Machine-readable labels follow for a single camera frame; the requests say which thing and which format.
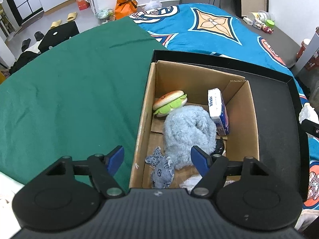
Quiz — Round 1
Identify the blue denim fish toy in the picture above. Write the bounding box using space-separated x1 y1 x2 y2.
145 147 175 189

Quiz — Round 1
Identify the brown cardboard box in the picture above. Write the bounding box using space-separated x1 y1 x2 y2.
129 61 260 188

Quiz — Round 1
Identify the hamburger plush toy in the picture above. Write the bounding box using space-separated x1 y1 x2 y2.
153 90 188 118

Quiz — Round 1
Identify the white soft wad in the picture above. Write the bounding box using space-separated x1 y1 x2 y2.
298 103 319 124

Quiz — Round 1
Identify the black shallow tray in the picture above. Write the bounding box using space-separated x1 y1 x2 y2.
152 50 309 200

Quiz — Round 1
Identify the light blue fluffy towel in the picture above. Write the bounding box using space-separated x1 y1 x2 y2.
163 105 217 169

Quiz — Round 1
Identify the tissue pack white purple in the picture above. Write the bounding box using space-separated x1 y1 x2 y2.
208 88 229 136

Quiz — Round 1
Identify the green cloth sheet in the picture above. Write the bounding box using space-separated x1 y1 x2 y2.
1 17 163 190

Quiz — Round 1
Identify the white grey side table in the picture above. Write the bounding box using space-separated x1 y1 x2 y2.
292 27 318 76

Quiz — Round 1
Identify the grey mattress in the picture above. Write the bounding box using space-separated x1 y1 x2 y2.
234 17 300 69

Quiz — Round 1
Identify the green cup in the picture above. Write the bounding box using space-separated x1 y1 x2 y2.
265 20 275 28

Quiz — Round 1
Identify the blue patterned blanket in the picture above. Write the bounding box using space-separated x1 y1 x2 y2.
129 3 319 210

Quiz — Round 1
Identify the black laptop bag floor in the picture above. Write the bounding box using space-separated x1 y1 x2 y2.
38 21 80 53

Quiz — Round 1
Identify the yellow slipper left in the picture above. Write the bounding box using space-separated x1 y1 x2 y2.
50 20 62 29

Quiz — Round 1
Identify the yellow slipper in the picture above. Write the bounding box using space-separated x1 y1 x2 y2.
67 12 77 22
50 20 62 29

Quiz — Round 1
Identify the yellow slipper right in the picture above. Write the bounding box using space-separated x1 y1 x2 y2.
67 12 77 22

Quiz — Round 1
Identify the orange bag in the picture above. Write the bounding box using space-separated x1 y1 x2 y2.
115 0 138 20

